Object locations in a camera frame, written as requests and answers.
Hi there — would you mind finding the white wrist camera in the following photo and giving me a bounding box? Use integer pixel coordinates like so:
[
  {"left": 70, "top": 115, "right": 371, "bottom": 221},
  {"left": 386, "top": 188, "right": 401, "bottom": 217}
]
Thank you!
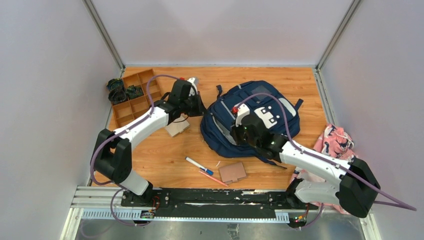
[
  {"left": 187, "top": 77, "right": 199, "bottom": 97},
  {"left": 233, "top": 103, "right": 250, "bottom": 127}
]

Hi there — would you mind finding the navy blue backpack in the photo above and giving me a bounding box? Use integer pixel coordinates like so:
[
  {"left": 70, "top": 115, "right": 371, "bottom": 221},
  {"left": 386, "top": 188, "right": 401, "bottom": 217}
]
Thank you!
[{"left": 200, "top": 80, "right": 304, "bottom": 166}]

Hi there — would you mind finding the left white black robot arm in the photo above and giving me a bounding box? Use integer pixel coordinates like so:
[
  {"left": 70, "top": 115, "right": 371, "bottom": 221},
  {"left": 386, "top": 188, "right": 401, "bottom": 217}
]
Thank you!
[{"left": 90, "top": 77, "right": 206, "bottom": 207}]

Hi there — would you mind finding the white blue marker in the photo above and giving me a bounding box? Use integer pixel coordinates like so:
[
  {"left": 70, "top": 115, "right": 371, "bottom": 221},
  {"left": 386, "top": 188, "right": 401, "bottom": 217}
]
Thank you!
[{"left": 185, "top": 156, "right": 214, "bottom": 176}]

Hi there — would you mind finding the pink patterned cloth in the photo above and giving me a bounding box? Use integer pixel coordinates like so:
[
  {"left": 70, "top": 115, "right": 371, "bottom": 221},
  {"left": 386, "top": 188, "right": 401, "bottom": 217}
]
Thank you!
[{"left": 289, "top": 123, "right": 357, "bottom": 215}]

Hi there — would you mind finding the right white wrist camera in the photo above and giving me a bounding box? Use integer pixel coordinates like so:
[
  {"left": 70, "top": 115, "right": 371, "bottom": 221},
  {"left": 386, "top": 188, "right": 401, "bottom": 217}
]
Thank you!
[{"left": 233, "top": 103, "right": 250, "bottom": 127}]

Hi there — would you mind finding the aluminium slotted rail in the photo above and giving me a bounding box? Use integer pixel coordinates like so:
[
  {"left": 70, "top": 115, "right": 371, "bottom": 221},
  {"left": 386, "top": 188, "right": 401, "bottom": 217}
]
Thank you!
[{"left": 71, "top": 187, "right": 292, "bottom": 223}]

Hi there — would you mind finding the dark green rolled band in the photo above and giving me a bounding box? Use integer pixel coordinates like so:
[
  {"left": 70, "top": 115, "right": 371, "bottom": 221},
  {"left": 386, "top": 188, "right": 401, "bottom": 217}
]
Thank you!
[{"left": 106, "top": 78, "right": 125, "bottom": 92}]

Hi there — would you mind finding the brown leather wallet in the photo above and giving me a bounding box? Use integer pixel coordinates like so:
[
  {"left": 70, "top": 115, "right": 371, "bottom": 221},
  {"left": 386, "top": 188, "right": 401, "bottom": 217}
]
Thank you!
[{"left": 218, "top": 162, "right": 248, "bottom": 185}]

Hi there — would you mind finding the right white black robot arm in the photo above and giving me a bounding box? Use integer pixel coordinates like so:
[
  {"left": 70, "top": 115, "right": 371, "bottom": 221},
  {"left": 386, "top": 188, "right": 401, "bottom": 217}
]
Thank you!
[{"left": 231, "top": 113, "right": 381, "bottom": 218}]

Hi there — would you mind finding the small white box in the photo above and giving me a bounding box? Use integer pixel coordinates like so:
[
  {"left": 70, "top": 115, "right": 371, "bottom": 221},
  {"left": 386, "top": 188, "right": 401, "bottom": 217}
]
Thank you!
[{"left": 164, "top": 116, "right": 190, "bottom": 138}]

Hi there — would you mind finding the green rolled band in tray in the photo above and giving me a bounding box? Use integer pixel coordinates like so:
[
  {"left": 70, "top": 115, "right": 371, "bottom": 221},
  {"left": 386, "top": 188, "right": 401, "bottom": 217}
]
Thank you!
[{"left": 125, "top": 85, "right": 144, "bottom": 100}]

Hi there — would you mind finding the pink pencil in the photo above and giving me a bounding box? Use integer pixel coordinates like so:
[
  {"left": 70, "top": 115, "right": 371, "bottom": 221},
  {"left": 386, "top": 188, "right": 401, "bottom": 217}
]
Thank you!
[{"left": 198, "top": 170, "right": 229, "bottom": 187}]

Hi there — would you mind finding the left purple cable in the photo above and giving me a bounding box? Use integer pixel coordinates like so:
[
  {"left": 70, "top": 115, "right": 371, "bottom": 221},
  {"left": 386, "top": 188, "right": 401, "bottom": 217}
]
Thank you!
[{"left": 90, "top": 74, "right": 181, "bottom": 228}]

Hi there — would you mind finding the wooden compartment tray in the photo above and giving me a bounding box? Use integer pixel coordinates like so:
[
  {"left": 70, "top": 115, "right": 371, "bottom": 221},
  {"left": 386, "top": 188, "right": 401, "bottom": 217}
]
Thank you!
[{"left": 107, "top": 68, "right": 163, "bottom": 128}]

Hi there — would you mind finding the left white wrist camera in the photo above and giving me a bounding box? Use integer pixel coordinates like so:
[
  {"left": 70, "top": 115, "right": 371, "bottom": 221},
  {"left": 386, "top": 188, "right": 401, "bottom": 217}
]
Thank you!
[{"left": 187, "top": 77, "right": 199, "bottom": 97}]

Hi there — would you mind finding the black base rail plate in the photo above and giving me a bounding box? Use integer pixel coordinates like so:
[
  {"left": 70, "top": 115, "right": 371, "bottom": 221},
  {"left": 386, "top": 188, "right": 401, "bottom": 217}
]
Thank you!
[{"left": 120, "top": 188, "right": 316, "bottom": 219}]

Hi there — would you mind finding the black rolled band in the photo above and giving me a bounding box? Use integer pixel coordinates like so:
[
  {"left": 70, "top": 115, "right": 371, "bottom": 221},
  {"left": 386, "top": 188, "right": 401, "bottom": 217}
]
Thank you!
[{"left": 108, "top": 88, "right": 128, "bottom": 106}]

